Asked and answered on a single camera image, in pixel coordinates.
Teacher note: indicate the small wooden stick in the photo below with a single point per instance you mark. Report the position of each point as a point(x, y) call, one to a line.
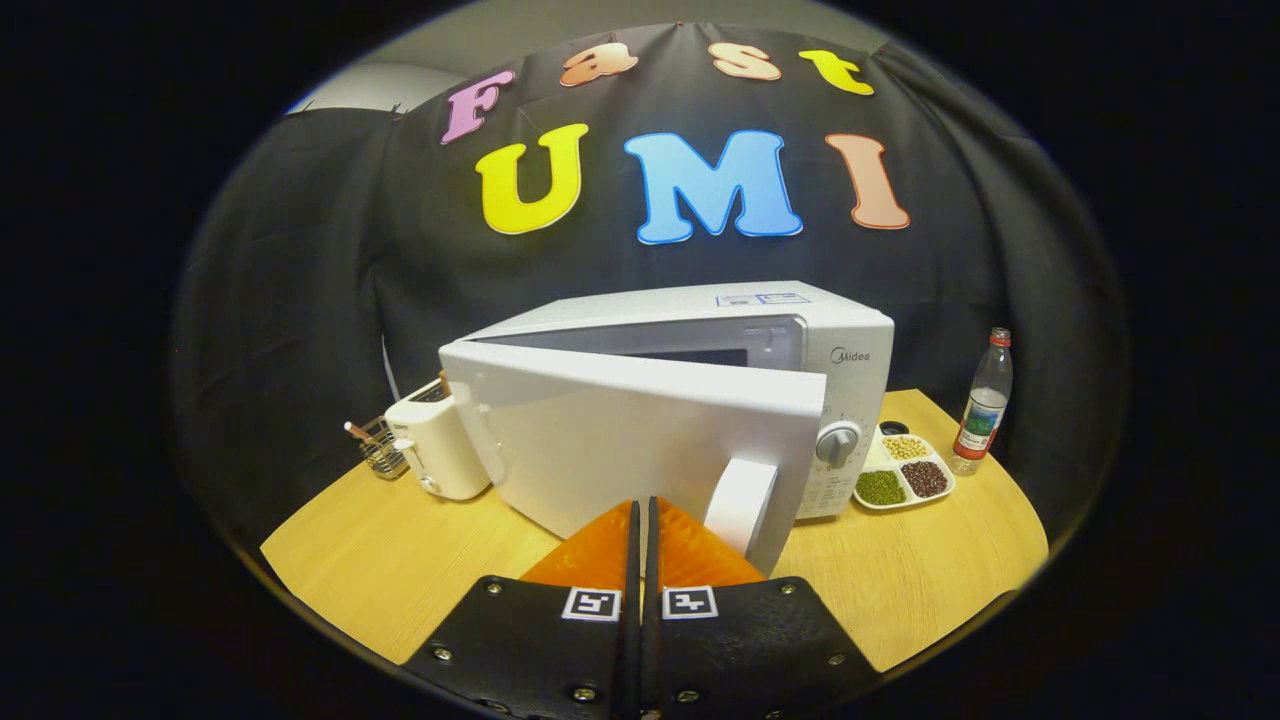
point(356, 430)

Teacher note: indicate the white divided bean dish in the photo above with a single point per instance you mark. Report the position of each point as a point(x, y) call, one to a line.
point(880, 488)

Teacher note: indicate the clear plastic water bottle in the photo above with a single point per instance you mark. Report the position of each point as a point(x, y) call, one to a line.
point(982, 420)

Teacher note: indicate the white toaster oven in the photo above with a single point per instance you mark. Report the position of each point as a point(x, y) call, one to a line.
point(640, 440)

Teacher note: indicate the white bread toaster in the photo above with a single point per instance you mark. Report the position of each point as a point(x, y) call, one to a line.
point(440, 450)

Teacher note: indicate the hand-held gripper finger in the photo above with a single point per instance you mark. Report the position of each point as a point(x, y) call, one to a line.
point(652, 640)
point(632, 640)

